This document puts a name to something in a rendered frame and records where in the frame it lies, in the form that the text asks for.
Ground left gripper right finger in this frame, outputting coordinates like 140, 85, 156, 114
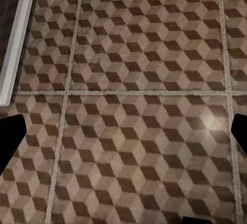
231, 113, 247, 154

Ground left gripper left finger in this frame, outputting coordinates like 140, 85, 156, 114
0, 114, 27, 176

